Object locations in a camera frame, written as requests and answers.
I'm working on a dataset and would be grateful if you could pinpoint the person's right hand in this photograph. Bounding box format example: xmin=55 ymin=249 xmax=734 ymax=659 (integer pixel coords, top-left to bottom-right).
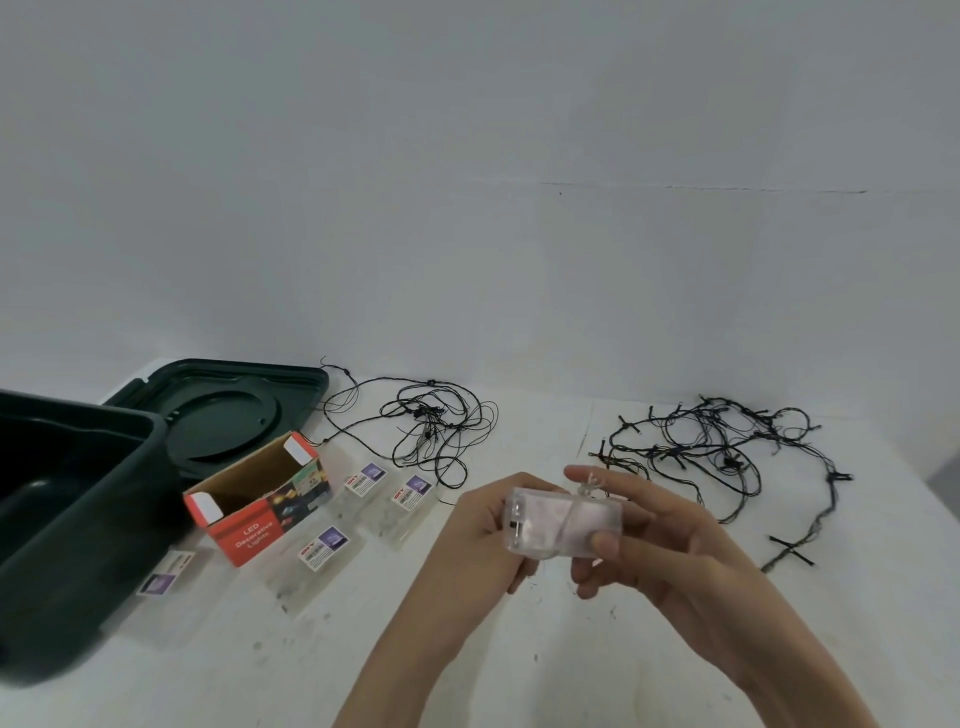
xmin=562 ymin=463 xmax=760 ymax=670

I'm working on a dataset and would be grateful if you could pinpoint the person's left hand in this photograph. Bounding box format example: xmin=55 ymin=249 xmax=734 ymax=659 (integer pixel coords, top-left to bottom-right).
xmin=417 ymin=472 xmax=543 ymax=630

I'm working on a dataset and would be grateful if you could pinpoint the clear plastic battery box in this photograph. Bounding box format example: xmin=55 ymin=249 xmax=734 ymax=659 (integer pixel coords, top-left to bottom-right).
xmin=502 ymin=471 xmax=626 ymax=561

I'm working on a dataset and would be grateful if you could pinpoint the person's right forearm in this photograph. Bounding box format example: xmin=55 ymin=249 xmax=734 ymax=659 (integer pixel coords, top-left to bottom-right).
xmin=705 ymin=573 xmax=880 ymax=728

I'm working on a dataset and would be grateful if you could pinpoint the person's left forearm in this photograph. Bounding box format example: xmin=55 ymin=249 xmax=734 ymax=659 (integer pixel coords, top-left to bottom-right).
xmin=332 ymin=579 xmax=481 ymax=728

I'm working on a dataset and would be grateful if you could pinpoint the clear labelled plastic packet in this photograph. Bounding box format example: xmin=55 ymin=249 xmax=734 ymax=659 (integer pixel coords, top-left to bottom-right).
xmin=277 ymin=523 xmax=363 ymax=612
xmin=373 ymin=474 xmax=441 ymax=550
xmin=112 ymin=548 xmax=205 ymax=639
xmin=339 ymin=462 xmax=392 ymax=526

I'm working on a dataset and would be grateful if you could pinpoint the red cardboard box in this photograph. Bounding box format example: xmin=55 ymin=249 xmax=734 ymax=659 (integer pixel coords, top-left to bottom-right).
xmin=183 ymin=430 xmax=334 ymax=572

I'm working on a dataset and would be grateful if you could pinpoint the dark green plastic lid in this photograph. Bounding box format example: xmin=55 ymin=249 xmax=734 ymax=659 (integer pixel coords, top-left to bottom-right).
xmin=100 ymin=357 xmax=332 ymax=483

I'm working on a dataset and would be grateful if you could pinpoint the dark green plastic bin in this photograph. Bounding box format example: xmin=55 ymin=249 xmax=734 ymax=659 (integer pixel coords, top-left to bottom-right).
xmin=0 ymin=388 xmax=190 ymax=689

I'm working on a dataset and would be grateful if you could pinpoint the thin black string light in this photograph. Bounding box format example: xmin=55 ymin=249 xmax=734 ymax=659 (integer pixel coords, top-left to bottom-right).
xmin=318 ymin=357 xmax=501 ymax=513

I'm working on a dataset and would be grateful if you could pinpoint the thick black string light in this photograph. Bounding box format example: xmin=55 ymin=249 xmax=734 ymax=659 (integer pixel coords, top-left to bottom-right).
xmin=588 ymin=394 xmax=858 ymax=576

